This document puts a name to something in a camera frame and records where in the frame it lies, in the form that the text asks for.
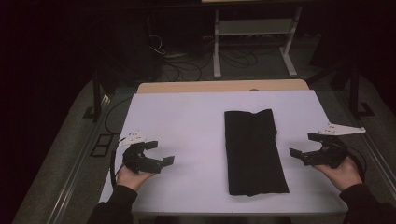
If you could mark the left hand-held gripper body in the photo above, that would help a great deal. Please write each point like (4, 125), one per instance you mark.
(135, 158)

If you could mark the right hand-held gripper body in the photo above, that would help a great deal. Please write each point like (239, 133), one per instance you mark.
(334, 154)

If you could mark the black tank top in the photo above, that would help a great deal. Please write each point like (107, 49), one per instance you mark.
(252, 152)

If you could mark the person's left hand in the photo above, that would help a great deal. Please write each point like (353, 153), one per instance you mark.
(130, 180)

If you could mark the person's right hand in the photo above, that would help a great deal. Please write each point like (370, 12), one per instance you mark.
(345, 177)

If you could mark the white table mat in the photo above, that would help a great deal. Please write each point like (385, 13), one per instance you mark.
(186, 124)

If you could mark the black metal stand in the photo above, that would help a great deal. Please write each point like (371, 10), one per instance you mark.
(354, 93)
(96, 96)

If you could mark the wooden table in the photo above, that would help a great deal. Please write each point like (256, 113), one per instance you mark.
(174, 86)

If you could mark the black floor socket frame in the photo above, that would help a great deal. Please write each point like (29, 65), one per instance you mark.
(93, 154)

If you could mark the aluminium floor rail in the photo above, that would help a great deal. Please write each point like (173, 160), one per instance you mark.
(378, 161)
(73, 183)

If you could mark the white metal desk frame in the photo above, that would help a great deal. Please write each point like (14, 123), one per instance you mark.
(217, 46)

